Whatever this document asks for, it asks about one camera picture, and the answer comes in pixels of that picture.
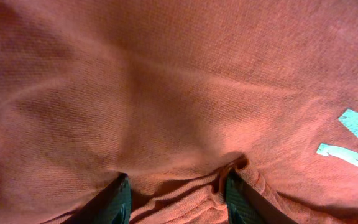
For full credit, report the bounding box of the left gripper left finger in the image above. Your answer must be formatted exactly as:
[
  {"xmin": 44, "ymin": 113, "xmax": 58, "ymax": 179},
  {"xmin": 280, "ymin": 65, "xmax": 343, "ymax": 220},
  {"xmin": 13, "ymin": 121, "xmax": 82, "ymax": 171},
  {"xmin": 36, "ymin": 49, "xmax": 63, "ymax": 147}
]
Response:
[{"xmin": 62, "ymin": 174, "xmax": 132, "ymax": 224}]

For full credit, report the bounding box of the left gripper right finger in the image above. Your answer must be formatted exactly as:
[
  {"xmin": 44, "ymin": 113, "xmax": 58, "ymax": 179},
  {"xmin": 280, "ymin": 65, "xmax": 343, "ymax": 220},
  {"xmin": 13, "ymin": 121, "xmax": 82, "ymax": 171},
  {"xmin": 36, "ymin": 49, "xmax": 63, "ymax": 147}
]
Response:
[{"xmin": 225, "ymin": 171, "xmax": 296, "ymax": 224}]

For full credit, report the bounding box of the orange t-shirt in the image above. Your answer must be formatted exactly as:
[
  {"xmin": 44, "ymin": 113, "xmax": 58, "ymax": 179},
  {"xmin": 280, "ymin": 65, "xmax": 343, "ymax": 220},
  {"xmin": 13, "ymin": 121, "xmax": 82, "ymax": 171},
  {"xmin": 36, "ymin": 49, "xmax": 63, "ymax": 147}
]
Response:
[{"xmin": 0, "ymin": 1, "xmax": 358, "ymax": 223}]

